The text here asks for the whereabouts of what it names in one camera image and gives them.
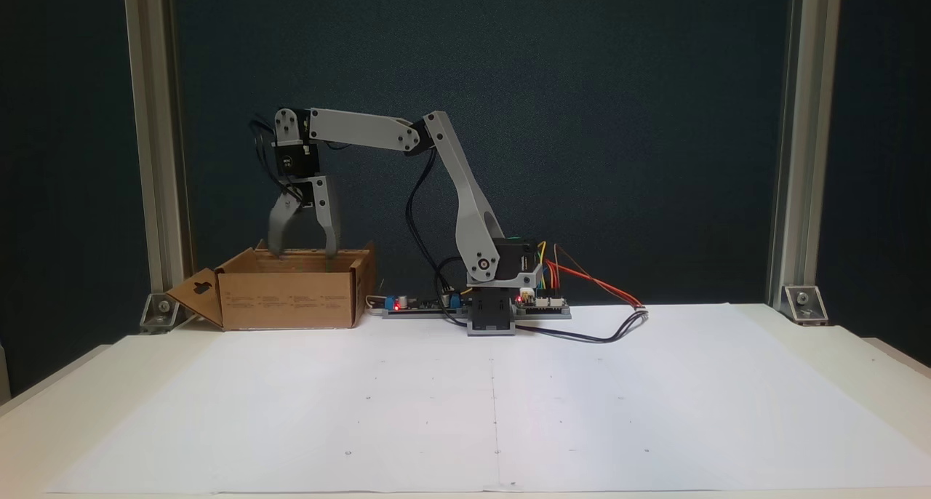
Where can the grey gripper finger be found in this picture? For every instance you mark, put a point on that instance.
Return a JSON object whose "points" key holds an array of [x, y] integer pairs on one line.
{"points": [[331, 226], [280, 230]]}

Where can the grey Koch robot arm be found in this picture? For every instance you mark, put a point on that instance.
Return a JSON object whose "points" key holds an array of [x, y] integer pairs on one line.
{"points": [[465, 193]]}

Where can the open cardboard box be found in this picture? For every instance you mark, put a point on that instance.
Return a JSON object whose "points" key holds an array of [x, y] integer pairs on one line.
{"points": [[287, 299]]}

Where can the blue circuit board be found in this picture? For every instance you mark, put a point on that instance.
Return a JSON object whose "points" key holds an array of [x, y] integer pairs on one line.
{"points": [[425, 306]]}

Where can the metal corner bracket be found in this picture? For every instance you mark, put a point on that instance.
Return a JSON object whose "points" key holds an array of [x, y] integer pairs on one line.
{"points": [[804, 304], [161, 311]]}

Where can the aluminium frame post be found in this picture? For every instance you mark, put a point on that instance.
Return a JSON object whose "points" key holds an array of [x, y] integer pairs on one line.
{"points": [[156, 121], [806, 121]]}

